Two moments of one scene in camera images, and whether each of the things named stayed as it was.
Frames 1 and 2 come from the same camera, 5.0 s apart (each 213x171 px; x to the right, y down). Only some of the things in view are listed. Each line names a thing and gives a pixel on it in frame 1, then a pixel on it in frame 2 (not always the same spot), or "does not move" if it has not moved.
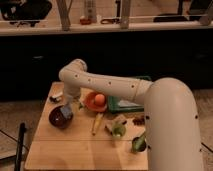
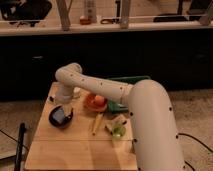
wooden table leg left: (64, 7) does not move
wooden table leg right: (125, 14) does not move
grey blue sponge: (66, 111) → (59, 115)
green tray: (116, 105) does not move
